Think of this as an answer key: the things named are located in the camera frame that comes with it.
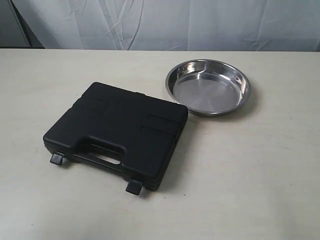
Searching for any white backdrop curtain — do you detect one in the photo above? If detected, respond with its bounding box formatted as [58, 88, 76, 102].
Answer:
[0, 0, 320, 52]

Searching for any round stainless steel tray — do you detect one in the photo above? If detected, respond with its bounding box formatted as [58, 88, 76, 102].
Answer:
[165, 59, 252, 117]

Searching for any black plastic tool case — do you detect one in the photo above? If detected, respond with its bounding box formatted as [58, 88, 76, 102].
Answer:
[43, 82, 188, 195]

